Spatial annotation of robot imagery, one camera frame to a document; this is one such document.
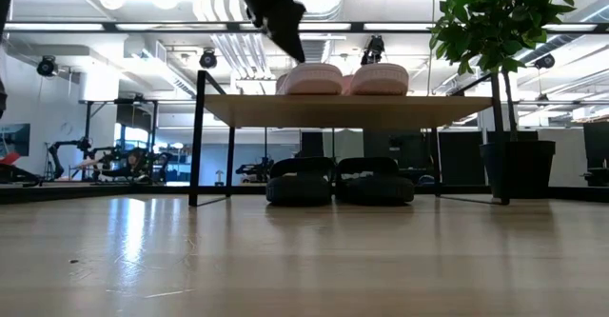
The blue wall poster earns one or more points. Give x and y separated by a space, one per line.
14 140

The background black robot arm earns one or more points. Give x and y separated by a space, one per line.
66 152
254 170

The background black station frame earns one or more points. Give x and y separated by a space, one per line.
119 107

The green leafy plant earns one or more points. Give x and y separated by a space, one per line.
499 17

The black foam slide sandal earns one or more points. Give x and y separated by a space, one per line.
300 188
376 188

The black partition panel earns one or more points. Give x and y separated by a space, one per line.
460 157
597 150

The black overhead frame beam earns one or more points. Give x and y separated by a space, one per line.
143 26

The black plant pot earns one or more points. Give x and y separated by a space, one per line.
518 169

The person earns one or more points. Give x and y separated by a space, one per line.
133 162

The black ceiling spotlight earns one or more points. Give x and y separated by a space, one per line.
46 66
208 59
544 61

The wooden shelf black metal frame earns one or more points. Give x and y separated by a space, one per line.
333 112

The black hanging camera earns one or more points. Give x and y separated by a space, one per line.
373 49

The black table frame rail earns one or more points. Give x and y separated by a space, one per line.
95 193

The red flat object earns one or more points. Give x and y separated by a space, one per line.
9 158

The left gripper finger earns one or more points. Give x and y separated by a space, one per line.
283 33
297 22

